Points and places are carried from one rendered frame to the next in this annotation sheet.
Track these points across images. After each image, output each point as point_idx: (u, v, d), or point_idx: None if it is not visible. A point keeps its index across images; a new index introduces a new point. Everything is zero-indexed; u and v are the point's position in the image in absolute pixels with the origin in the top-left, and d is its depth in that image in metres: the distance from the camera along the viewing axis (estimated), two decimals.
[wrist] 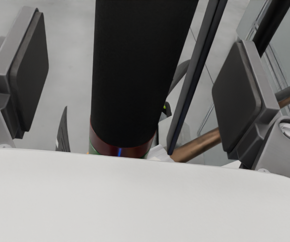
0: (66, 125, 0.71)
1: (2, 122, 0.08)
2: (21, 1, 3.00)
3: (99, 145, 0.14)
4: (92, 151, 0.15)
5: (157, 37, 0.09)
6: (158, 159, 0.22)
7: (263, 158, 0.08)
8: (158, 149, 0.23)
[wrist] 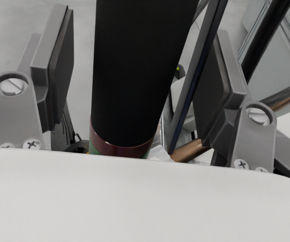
0: (192, 20, 0.39)
1: (37, 117, 0.08)
2: None
3: (100, 144, 0.14)
4: (92, 151, 0.15)
5: (158, 35, 0.09)
6: (158, 159, 0.22)
7: (237, 149, 0.08)
8: (158, 149, 0.23)
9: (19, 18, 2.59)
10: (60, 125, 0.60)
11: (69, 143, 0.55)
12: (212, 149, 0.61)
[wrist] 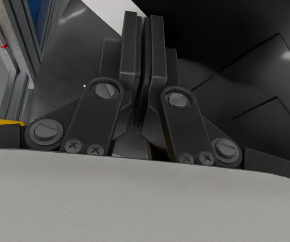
0: None
1: (112, 127, 0.08)
2: None
3: None
4: None
5: None
6: None
7: (175, 144, 0.08)
8: None
9: None
10: None
11: None
12: None
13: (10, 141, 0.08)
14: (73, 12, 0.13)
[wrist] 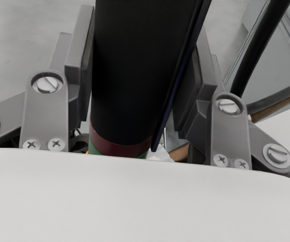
0: None
1: (66, 117, 0.08)
2: None
3: (99, 142, 0.14)
4: (91, 149, 0.15)
5: (157, 32, 0.09)
6: (157, 158, 0.22)
7: (214, 143, 0.08)
8: (157, 148, 0.23)
9: (19, 17, 2.59)
10: None
11: None
12: None
13: None
14: None
